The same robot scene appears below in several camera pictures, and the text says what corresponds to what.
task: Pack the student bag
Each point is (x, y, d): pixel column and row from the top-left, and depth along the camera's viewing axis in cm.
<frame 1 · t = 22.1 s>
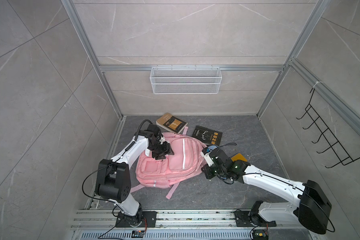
left hand: (170, 152, 86), fingers open
right hand: (202, 167, 81), fingers closed
pink school backpack: (169, 171, 84), point 7 cm above the table
brown and black book: (171, 123, 116), on the table
black book yellow lettering: (210, 136, 108), on the table

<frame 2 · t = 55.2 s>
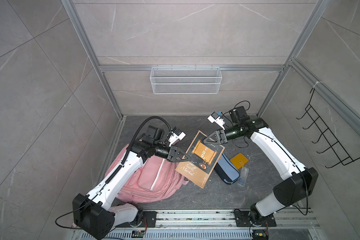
left hand: (188, 158, 63), fingers closed
right hand: (205, 141, 69), fingers open
pink school backpack: (150, 182, 81), point 7 cm above the table
brown and black book: (205, 157, 66), point 29 cm above the table
clear plastic eraser box: (243, 176, 89), on the table
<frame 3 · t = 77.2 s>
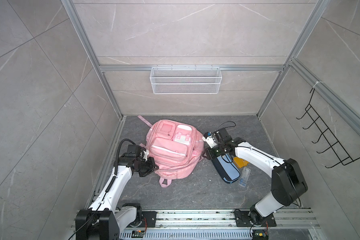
left hand: (157, 164, 81), fingers closed
right hand: (205, 152, 88), fingers open
pink school backpack: (176, 146, 95), point 8 cm above the table
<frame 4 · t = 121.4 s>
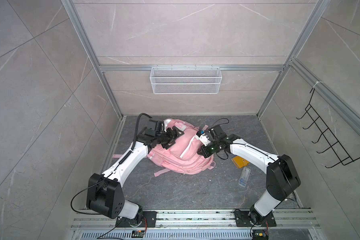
left hand: (180, 133, 80), fingers open
right hand: (198, 151, 87), fingers closed
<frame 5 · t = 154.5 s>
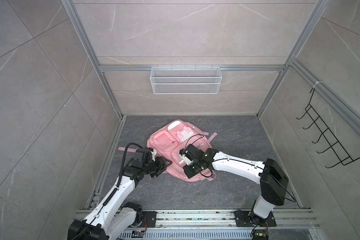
left hand: (169, 161, 79), fingers open
right hand: (185, 171, 82), fingers closed
pink school backpack: (168, 140, 93), point 12 cm above the table
